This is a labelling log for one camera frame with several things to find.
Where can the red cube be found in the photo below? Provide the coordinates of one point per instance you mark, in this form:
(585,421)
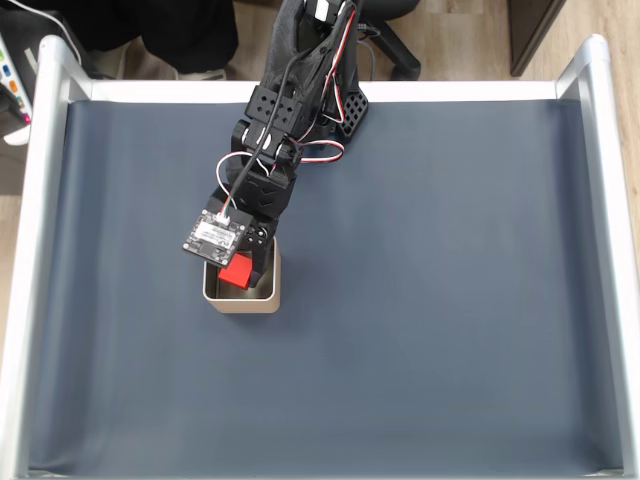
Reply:
(235,275)

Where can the square metal tin container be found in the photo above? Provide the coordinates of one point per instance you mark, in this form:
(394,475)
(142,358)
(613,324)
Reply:
(240,305)

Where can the black office chair base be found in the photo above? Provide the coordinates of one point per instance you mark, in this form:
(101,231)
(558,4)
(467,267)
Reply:
(400,55)

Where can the blue-grey table mat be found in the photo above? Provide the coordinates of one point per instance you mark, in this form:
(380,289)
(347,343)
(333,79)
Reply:
(450,300)

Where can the person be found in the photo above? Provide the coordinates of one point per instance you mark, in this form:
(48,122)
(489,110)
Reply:
(150,25)

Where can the white device with coloured buttons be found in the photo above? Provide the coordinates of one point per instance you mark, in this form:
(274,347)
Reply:
(12,85)

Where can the dark cabinet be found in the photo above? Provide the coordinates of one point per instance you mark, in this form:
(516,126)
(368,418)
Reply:
(530,30)

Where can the camera circuit board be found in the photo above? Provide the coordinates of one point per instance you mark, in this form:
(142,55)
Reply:
(212,237)

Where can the aluminium table frame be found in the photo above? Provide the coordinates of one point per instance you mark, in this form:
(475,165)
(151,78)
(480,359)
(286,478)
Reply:
(45,150)

